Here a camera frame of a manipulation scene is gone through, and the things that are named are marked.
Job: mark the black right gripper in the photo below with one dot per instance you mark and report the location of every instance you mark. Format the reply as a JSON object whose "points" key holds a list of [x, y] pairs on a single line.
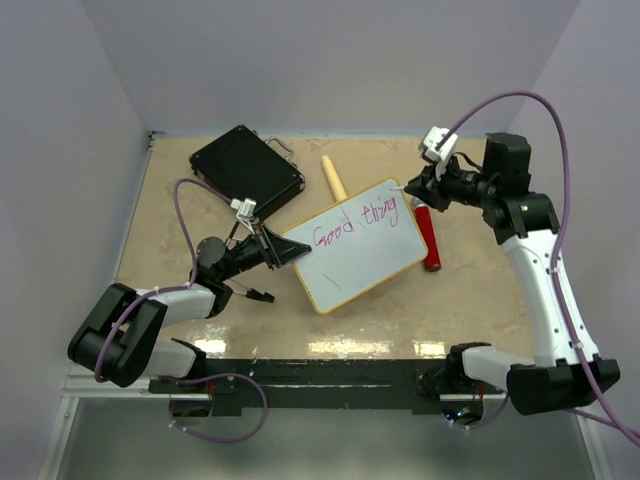
{"points": [[433, 197]]}

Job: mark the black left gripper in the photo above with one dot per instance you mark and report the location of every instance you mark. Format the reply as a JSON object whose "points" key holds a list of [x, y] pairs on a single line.
{"points": [[280, 251]]}

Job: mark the yellow framed whiteboard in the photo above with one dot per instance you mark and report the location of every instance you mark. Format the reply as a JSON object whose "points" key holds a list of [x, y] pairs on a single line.
{"points": [[357, 244]]}

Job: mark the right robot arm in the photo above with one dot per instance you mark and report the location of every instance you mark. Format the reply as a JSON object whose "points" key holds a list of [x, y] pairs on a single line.
{"points": [[566, 370]]}

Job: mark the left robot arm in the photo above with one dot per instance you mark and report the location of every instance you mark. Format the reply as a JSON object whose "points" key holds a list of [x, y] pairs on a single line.
{"points": [[118, 340]]}

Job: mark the whiteboard metal stand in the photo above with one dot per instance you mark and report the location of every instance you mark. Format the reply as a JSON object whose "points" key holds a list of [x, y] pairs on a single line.
{"points": [[250, 293]]}

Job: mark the red glitter toy microphone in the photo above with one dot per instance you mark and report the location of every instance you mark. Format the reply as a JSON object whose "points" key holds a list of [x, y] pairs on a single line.
{"points": [[432, 261]]}

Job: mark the black hard case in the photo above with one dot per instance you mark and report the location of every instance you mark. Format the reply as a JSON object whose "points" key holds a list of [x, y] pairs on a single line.
{"points": [[239, 164]]}

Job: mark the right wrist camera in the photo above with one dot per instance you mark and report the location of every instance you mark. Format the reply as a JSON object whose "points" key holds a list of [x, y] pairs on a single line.
{"points": [[437, 147]]}

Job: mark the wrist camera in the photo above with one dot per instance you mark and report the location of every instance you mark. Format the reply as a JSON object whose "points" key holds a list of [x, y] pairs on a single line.
{"points": [[244, 210], [437, 147]]}

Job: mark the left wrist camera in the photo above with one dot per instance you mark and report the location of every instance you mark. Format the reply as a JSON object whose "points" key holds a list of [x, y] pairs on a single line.
{"points": [[244, 210]]}

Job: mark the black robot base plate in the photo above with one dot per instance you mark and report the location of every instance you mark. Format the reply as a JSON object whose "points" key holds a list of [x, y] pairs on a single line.
{"points": [[420, 386]]}

